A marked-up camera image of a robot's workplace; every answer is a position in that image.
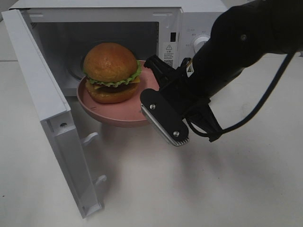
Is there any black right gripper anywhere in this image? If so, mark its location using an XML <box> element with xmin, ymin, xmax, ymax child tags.
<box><xmin>140</xmin><ymin>55</ymin><xmax>222</xmax><ymax>147</ymax></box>

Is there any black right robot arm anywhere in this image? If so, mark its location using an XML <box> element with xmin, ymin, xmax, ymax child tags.
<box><xmin>140</xmin><ymin>0</ymin><xmax>303</xmax><ymax>146</ymax></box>

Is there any glass microwave turntable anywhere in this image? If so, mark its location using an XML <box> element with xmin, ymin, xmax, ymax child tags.
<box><xmin>67</xmin><ymin>64</ymin><xmax>85</xmax><ymax>80</ymax></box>

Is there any white upper dial knob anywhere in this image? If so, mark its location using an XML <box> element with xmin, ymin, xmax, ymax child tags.
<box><xmin>192</xmin><ymin>35</ymin><xmax>209</xmax><ymax>53</ymax></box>

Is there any toy burger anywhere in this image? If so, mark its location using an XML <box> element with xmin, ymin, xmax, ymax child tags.
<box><xmin>83</xmin><ymin>43</ymin><xmax>142</xmax><ymax>104</ymax></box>

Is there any pink round plate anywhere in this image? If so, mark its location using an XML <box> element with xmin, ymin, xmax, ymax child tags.
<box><xmin>77</xmin><ymin>60</ymin><xmax>159</xmax><ymax>128</ymax></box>

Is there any white microwave door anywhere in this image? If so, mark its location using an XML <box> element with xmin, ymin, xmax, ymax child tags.
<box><xmin>2</xmin><ymin>9</ymin><xmax>102</xmax><ymax>218</ymax></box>

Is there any white microwave oven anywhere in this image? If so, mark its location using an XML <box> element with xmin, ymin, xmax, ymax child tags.
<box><xmin>7</xmin><ymin>0</ymin><xmax>226</xmax><ymax>96</ymax></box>

